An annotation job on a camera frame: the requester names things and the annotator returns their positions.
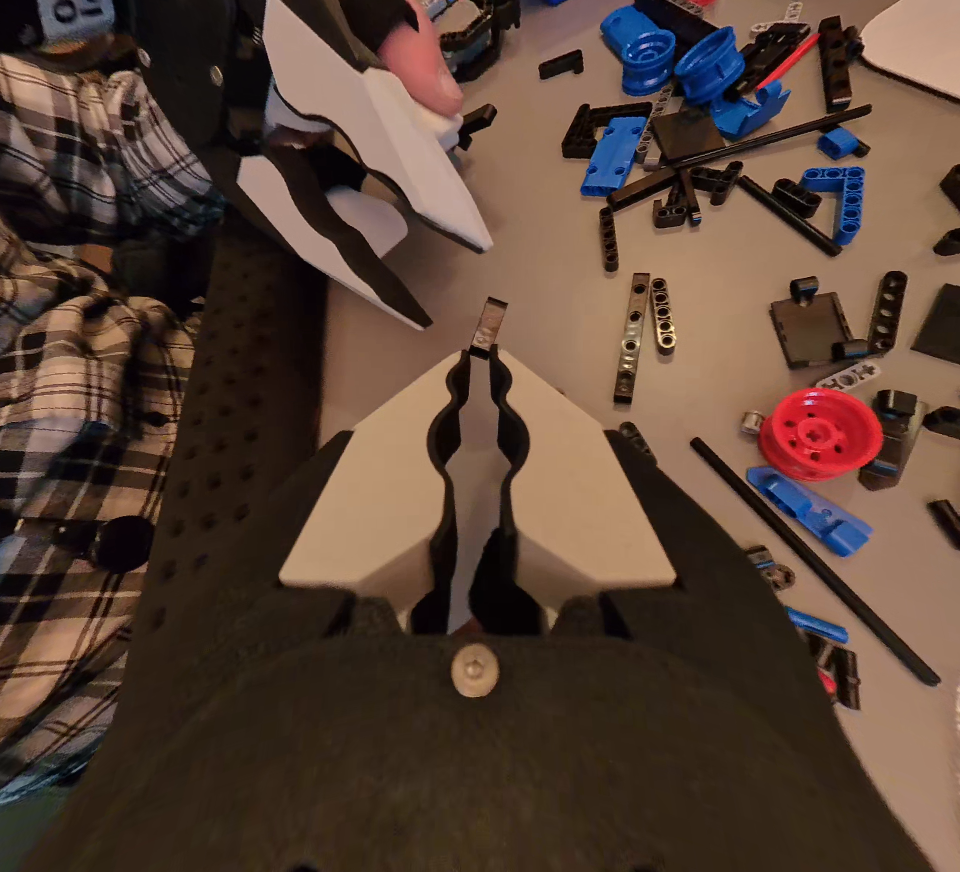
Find grey desk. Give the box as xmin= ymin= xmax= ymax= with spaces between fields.
xmin=322 ymin=0 xmax=960 ymax=872

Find person's plaid shirt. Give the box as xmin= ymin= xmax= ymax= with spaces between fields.
xmin=0 ymin=212 xmax=207 ymax=805

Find black three-hole connector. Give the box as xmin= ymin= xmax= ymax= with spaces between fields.
xmin=688 ymin=160 xmax=745 ymax=207

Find person's left forearm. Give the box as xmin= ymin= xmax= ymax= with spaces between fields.
xmin=0 ymin=50 xmax=226 ymax=231

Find red axle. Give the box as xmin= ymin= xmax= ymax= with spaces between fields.
xmin=756 ymin=32 xmax=822 ymax=90

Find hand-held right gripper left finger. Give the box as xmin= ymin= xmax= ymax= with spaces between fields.
xmin=277 ymin=351 xmax=470 ymax=636

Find long black axle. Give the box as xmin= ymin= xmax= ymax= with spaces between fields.
xmin=673 ymin=104 xmax=874 ymax=173
xmin=688 ymin=435 xmax=944 ymax=688

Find black open frame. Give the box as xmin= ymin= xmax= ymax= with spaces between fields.
xmin=561 ymin=101 xmax=654 ymax=162

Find white book stand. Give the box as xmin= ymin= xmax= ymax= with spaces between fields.
xmin=857 ymin=0 xmax=960 ymax=100

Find black connector with blue pin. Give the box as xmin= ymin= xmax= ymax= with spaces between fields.
xmin=467 ymin=296 xmax=510 ymax=360

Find person's left hand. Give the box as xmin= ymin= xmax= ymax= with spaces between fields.
xmin=271 ymin=0 xmax=465 ymax=118

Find blue flat panel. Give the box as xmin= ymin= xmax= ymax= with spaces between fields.
xmin=579 ymin=116 xmax=649 ymax=199

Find blue wheel rim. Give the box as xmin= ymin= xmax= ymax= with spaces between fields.
xmin=621 ymin=30 xmax=678 ymax=98
xmin=672 ymin=25 xmax=747 ymax=108

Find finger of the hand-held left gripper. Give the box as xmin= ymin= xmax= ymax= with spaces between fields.
xmin=262 ymin=0 xmax=495 ymax=255
xmin=234 ymin=148 xmax=435 ymax=332

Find blue curved panel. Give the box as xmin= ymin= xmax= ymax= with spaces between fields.
xmin=598 ymin=4 xmax=655 ymax=57
xmin=744 ymin=464 xmax=876 ymax=559

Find grey long holed beam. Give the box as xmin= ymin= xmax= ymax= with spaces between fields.
xmin=639 ymin=83 xmax=678 ymax=169

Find red wheel rim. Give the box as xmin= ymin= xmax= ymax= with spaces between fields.
xmin=756 ymin=386 xmax=886 ymax=484

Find blue short connector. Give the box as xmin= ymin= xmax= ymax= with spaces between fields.
xmin=816 ymin=126 xmax=873 ymax=162

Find long black holed beam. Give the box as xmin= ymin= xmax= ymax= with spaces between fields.
xmin=612 ymin=272 xmax=654 ymax=405
xmin=632 ymin=0 xmax=723 ymax=42

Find medium black axle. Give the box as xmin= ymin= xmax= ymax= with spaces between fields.
xmin=737 ymin=174 xmax=844 ymax=259

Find blue fender piece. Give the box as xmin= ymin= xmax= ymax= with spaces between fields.
xmin=709 ymin=79 xmax=792 ymax=141

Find black flat plate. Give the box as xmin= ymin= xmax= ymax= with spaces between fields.
xmin=606 ymin=169 xmax=678 ymax=210

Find black five-hole beam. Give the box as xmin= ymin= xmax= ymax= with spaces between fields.
xmin=597 ymin=205 xmax=622 ymax=274

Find grey black chassis assembly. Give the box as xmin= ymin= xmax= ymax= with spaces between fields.
xmin=433 ymin=0 xmax=524 ymax=83

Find black perforated panel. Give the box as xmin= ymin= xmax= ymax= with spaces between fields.
xmin=123 ymin=234 xmax=329 ymax=663

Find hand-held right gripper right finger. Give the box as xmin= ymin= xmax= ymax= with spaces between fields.
xmin=468 ymin=349 xmax=679 ymax=636

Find black rectangular frame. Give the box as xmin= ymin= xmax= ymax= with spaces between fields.
xmin=729 ymin=23 xmax=813 ymax=102

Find short black holed beam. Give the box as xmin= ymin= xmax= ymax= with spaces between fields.
xmin=867 ymin=270 xmax=910 ymax=357
xmin=771 ymin=176 xmax=824 ymax=222

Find blue angled beam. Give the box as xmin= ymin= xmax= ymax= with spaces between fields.
xmin=801 ymin=165 xmax=867 ymax=248

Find black elbow connector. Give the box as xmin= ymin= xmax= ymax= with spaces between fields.
xmin=924 ymin=499 xmax=960 ymax=552

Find black bent connector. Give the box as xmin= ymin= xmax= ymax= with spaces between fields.
xmin=651 ymin=185 xmax=704 ymax=229

